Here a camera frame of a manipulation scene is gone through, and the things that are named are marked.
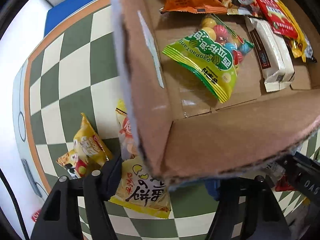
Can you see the small yellow snack bag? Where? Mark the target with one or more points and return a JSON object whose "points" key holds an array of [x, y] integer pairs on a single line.
{"points": [[90, 150]]}

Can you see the cardboard box with blue print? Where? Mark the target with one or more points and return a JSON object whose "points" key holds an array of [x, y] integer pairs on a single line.
{"points": [[182, 131]]}

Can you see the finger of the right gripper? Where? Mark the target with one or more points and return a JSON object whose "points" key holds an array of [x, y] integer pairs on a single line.
{"points": [[303, 174]]}

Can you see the green bubble gum candy bag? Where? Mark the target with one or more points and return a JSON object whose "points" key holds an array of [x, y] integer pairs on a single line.
{"points": [[213, 53]]}

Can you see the panda print snack bag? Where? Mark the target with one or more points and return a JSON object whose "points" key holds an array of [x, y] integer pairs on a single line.
{"points": [[74, 165]]}

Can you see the blue cushion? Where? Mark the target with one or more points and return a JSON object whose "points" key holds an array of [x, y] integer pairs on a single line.
{"points": [[75, 7]]}

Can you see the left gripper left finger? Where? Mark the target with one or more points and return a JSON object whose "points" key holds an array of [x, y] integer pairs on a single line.
{"points": [[98, 188]]}

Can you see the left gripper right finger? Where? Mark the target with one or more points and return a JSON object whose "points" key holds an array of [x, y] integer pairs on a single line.
{"points": [[227, 192]]}

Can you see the checkered table mat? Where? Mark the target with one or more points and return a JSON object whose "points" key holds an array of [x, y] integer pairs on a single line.
{"points": [[73, 71]]}

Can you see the red green snack packet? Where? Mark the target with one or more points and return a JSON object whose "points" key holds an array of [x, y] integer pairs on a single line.
{"points": [[277, 18]]}

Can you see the yellow rice cracker bag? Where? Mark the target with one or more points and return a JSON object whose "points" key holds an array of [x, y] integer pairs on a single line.
{"points": [[137, 189]]}

